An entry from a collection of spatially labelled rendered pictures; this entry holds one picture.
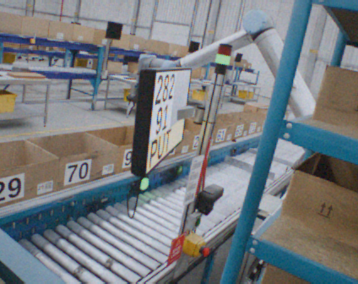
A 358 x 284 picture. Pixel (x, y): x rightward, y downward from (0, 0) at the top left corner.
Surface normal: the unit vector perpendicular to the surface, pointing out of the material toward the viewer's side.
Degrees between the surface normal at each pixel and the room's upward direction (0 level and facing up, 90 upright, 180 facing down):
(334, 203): 90
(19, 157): 90
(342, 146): 90
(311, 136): 90
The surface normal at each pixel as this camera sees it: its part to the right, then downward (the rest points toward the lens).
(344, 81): -0.56, 0.12
